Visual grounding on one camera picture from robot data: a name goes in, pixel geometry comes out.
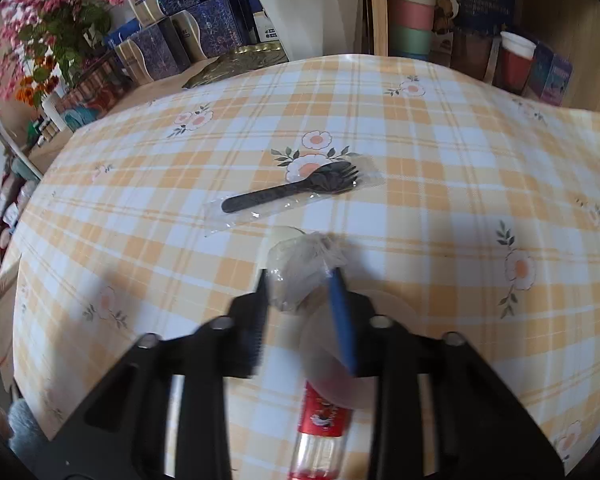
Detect orange artificial flowers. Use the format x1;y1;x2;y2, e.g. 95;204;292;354
12;55;56;108

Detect brown glass cup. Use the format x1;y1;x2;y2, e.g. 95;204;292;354
450;27;496;83

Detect wooden shelf unit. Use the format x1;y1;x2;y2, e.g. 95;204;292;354
362;0;600;111

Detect red paper cup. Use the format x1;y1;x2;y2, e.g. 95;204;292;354
497;31;537;96

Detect white blue box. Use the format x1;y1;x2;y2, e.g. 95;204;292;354
252;7;281;43

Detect stack of pastel cups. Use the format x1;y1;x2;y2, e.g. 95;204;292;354
387;0;437;60

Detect blue flat carton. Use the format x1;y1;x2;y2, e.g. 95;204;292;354
105;17;146;48

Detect clear plastic bag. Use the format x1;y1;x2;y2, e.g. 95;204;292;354
266;232;350;313

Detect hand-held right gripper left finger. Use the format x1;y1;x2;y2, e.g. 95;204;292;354
40;269;271;480

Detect gold leaf tray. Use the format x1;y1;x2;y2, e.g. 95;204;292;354
182;41;291;90

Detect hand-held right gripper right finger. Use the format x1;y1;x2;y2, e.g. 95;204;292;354
327;266;563;480

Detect black plastic fork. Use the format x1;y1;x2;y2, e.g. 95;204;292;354
202;157;385;238

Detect pink artificial blossom arrangement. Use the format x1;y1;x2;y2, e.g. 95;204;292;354
0;0;126;106

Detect grey fluffy rug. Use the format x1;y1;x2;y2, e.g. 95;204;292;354
5;400;51;461

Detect red roses in white pot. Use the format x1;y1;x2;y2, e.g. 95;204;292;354
207;0;366;61

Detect red clear plastic tube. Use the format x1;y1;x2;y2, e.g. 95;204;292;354
287;379;353;480

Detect row of small brown bottles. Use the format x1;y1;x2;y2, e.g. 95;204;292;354
30;117;61;148

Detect striped wavy basket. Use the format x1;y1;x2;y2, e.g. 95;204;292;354
57;55;131;133

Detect translucent round lid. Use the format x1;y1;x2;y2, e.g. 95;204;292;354
297;290;421;411

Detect purple box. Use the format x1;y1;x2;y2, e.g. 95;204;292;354
522;40;574;107

